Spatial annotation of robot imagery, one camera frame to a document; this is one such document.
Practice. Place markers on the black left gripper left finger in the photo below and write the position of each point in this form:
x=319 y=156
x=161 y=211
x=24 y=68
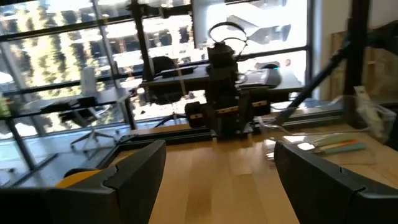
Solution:
x=124 y=193

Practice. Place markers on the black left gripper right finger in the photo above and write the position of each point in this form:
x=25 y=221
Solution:
x=317 y=186

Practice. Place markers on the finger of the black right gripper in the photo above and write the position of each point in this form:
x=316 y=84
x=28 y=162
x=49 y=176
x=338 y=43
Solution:
x=211 y=119
x=245 y=118

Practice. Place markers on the clear plastic container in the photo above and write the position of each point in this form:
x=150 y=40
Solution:
x=311 y=133

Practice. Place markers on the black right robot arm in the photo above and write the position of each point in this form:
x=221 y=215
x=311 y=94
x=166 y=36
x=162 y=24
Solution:
x=222 y=71

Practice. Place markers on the black computer keyboard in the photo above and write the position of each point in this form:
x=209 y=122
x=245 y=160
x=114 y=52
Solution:
x=261 y=77

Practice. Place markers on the orange plastic bin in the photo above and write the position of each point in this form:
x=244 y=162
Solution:
x=77 y=177

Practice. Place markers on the flat black device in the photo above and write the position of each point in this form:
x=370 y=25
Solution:
x=175 y=72

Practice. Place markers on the black diagonal desk bar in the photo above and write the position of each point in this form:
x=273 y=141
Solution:
x=311 y=87

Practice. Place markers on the black monitor pole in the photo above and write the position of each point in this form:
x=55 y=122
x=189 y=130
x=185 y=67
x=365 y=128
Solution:
x=141 y=37

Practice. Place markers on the grey office chair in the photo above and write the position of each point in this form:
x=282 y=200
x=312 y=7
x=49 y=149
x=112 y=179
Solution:
x=88 y=79

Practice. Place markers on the wooden panel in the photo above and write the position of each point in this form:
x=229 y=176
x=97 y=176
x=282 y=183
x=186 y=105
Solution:
x=379 y=68

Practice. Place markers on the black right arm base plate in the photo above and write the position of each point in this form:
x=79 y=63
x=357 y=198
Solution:
x=233 y=134

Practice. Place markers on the black metal table frame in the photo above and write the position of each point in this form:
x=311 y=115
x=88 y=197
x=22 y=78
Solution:
x=174 y=135

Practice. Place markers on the black rig upright post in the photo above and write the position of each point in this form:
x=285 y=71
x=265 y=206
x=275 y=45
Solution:
x=357 y=46

